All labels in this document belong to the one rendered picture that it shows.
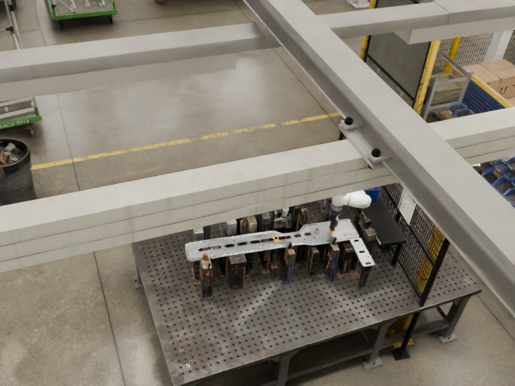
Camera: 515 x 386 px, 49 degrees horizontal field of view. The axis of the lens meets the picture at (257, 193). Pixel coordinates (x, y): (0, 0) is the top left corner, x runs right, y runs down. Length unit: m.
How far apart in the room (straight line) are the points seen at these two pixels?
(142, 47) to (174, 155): 4.97
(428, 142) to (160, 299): 3.38
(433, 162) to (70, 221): 0.75
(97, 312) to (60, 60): 3.70
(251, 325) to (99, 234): 3.12
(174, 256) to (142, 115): 3.19
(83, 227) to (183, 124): 6.15
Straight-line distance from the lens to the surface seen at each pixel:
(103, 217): 1.19
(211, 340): 4.18
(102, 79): 1.87
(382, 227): 4.65
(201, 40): 1.91
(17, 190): 6.03
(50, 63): 1.82
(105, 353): 5.03
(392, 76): 6.58
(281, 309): 4.36
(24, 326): 5.35
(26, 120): 7.22
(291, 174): 1.27
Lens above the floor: 4.19
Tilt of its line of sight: 42 degrees down
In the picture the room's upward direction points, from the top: 5 degrees clockwise
